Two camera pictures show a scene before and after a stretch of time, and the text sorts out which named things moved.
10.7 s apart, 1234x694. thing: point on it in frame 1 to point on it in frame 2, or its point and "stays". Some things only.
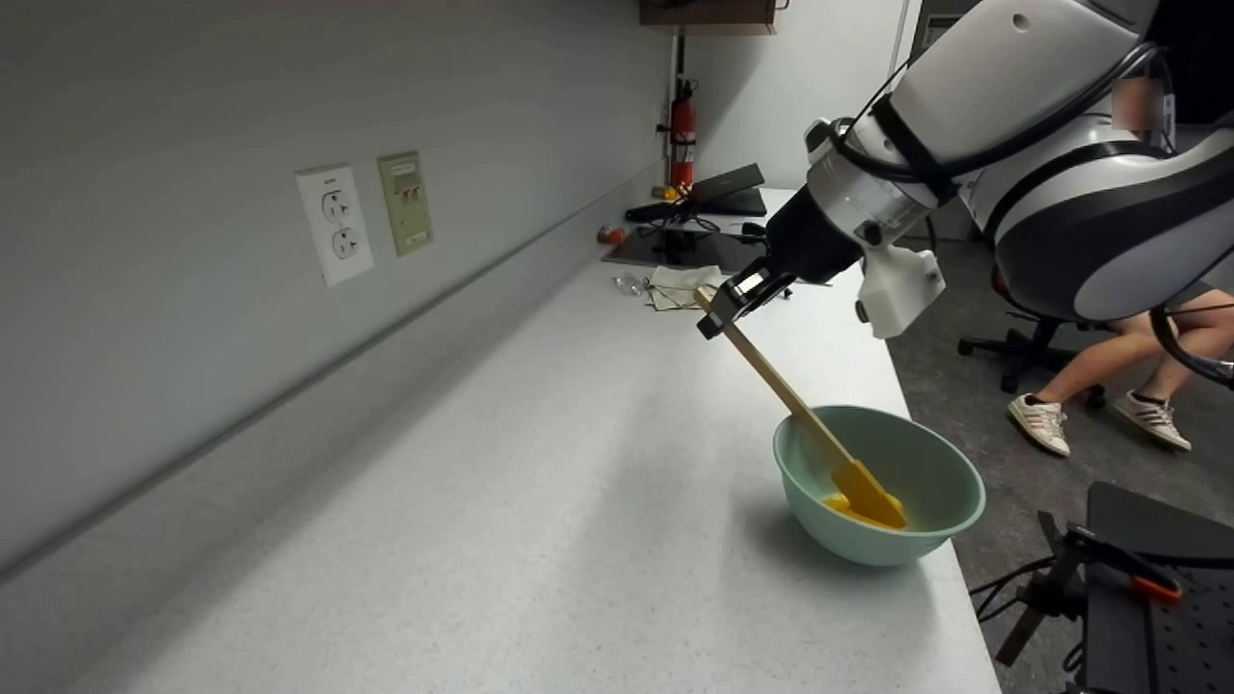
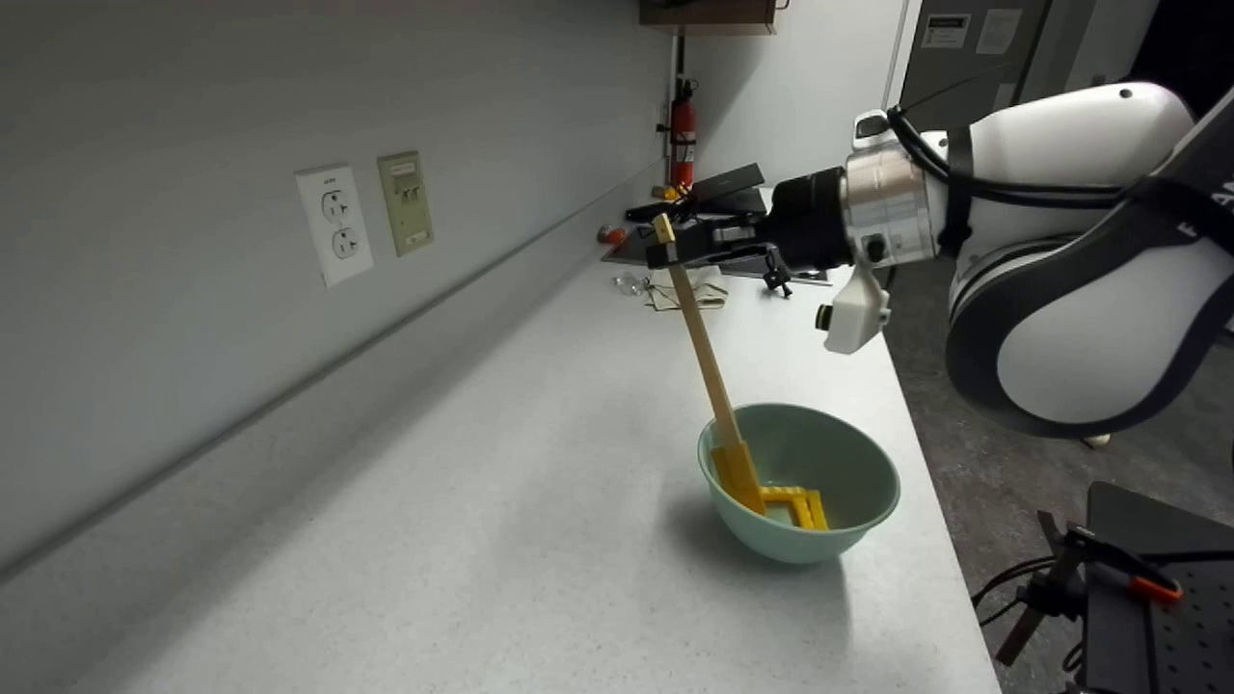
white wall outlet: [339, 216] stays
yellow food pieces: [840, 498] to [809, 502]
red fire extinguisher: [686, 124] stays
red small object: [615, 232] stays
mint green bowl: [936, 480] to [805, 448]
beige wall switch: [407, 198] stays
